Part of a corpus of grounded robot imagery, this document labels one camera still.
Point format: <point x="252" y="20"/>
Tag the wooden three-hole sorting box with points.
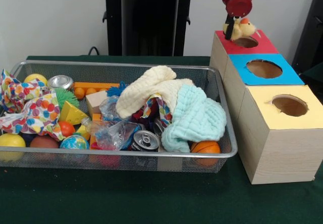
<point x="277" y="153"/>

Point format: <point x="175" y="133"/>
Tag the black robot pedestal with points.
<point x="151" y="19"/>

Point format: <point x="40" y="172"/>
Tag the side table with green cloth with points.
<point x="315" y="75"/>

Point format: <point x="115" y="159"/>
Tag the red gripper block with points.
<point x="238" y="7"/>

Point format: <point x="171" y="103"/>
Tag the orange toy building block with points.
<point x="96" y="85"/>

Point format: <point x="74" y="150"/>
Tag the pale yellow duck plush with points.
<point x="244" y="29"/>

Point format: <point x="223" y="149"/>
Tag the silver drink can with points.
<point x="60" y="81"/>

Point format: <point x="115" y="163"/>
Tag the black drink can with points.
<point x="145" y="140"/>

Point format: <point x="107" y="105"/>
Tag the cream waffle cloth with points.
<point x="143" y="92"/>

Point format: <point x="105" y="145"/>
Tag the dark green tablecloth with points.
<point x="126" y="198"/>

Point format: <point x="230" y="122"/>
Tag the mint waffle cloth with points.
<point x="196" y="113"/>

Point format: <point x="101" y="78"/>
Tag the blue green globe ball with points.
<point x="74" y="143"/>

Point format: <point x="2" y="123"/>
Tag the yellow ball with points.
<point x="11" y="143"/>

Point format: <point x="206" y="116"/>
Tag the colourful heart print cloth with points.
<point x="43" y="110"/>

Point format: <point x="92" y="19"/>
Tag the yellow cheese wedge toy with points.
<point x="72" y="113"/>

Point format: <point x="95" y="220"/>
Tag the orange toy basketball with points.
<point x="205" y="148"/>

